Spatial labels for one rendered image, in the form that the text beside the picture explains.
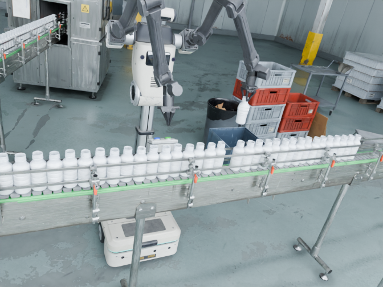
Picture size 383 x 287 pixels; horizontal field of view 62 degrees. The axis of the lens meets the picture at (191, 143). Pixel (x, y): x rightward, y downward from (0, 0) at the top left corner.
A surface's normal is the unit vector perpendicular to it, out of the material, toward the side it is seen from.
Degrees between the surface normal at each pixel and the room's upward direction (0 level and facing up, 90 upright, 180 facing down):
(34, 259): 0
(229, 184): 90
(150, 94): 90
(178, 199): 90
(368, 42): 90
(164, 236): 31
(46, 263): 0
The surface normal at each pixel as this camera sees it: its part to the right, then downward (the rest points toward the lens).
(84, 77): 0.14, 0.45
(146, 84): 0.40, 0.48
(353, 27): -0.90, 0.05
